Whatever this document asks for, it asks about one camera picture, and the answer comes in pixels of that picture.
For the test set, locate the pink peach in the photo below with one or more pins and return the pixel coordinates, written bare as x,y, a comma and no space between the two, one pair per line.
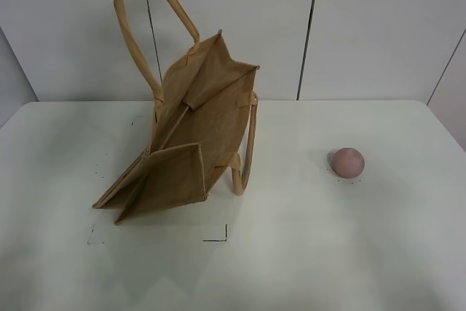
347,163

